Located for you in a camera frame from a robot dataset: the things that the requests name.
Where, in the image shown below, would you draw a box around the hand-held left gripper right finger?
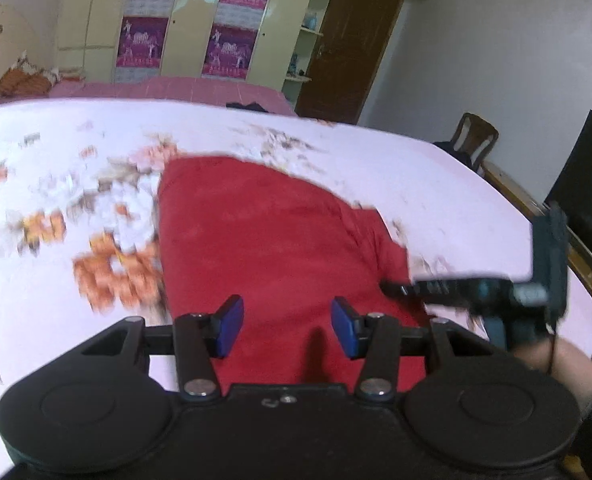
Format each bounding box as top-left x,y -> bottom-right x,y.
330,296 -> 497,403

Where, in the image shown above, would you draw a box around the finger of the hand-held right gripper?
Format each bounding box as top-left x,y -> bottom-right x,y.
379,275 -> 478,312

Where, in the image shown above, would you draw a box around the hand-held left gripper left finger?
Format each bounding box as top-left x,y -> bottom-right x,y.
78,294 -> 245,403

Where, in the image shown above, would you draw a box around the red pants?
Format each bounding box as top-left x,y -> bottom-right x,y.
156,156 -> 438,397

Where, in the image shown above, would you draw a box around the person's right forearm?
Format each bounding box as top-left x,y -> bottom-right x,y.
513,339 -> 592,413

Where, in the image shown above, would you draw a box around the black television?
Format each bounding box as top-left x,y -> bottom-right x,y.
543,109 -> 592,283

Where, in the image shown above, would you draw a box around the white floral bedsheet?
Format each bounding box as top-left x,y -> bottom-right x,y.
0,97 -> 592,480

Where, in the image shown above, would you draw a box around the dark bag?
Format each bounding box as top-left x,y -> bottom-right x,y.
432,140 -> 473,170

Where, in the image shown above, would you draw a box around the wooden chair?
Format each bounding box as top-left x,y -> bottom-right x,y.
433,112 -> 500,173

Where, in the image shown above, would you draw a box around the pink blanket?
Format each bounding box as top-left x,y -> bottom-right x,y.
0,76 -> 298,117

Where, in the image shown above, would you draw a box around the brown wooden door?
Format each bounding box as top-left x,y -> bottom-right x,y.
295,0 -> 408,126

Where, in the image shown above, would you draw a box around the cream corner shelf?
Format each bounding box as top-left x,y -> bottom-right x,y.
281,0 -> 341,103

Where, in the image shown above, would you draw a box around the cream wardrobe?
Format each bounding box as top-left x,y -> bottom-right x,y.
56,0 -> 344,106

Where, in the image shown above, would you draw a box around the orange patterned pillow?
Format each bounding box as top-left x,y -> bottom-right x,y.
0,51 -> 86,98

